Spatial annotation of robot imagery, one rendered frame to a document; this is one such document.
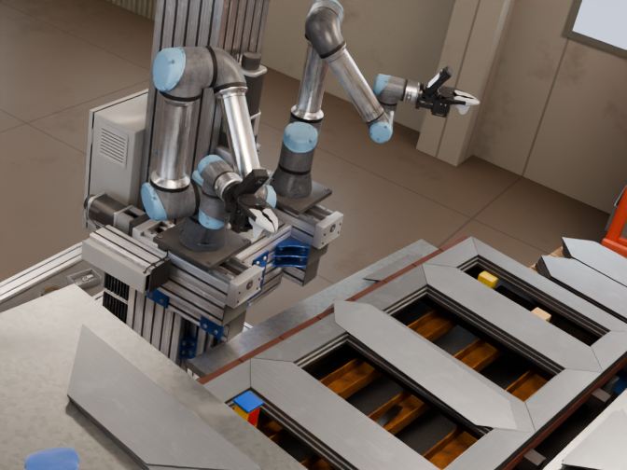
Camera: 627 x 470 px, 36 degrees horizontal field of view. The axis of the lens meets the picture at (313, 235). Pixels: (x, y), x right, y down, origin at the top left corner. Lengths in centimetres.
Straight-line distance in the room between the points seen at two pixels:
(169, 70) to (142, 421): 94
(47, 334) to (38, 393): 23
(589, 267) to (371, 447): 147
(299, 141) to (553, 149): 322
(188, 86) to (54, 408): 93
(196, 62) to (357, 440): 112
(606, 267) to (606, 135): 234
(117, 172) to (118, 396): 113
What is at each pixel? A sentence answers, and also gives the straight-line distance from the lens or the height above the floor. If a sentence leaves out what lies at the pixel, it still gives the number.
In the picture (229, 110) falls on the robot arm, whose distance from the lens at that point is 268.
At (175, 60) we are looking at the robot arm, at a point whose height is 167.
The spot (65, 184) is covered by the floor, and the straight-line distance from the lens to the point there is 530.
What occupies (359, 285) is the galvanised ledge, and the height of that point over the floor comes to 68.
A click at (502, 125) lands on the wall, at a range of 632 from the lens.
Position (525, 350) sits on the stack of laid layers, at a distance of 325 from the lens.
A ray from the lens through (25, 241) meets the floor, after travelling 482.
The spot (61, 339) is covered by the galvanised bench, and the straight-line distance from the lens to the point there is 256.
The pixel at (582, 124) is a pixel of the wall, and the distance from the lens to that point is 613.
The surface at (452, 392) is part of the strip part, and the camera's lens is 294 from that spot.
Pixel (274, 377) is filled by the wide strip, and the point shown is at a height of 85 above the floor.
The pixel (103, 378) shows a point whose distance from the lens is 242.
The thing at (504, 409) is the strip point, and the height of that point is 85.
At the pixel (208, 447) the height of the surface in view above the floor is 107.
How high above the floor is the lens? 267
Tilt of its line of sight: 31 degrees down
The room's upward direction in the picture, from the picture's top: 12 degrees clockwise
